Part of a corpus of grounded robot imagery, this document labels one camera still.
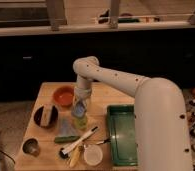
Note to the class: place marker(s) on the green plastic cup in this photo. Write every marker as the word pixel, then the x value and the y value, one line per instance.
pixel 81 123

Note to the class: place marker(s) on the metal spoon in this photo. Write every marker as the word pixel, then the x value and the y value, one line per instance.
pixel 84 146

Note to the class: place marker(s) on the metal cup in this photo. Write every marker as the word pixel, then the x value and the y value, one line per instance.
pixel 31 147

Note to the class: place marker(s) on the white black dish brush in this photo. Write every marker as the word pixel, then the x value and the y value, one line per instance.
pixel 64 152

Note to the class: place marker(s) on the yellow banana toy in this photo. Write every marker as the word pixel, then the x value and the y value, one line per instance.
pixel 74 157

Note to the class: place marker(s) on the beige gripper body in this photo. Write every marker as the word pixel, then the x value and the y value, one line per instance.
pixel 82 93

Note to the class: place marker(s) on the blue sponge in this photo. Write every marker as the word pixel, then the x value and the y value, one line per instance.
pixel 79 109

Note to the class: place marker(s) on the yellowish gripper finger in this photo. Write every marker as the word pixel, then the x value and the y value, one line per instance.
pixel 75 101

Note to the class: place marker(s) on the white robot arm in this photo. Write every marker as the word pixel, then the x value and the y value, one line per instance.
pixel 161 127

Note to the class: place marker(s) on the green plastic tray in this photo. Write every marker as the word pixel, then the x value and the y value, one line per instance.
pixel 121 129

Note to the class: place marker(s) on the beige block on plate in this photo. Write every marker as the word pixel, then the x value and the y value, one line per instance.
pixel 46 115

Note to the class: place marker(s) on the orange bowl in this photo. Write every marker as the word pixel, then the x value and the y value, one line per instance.
pixel 63 96

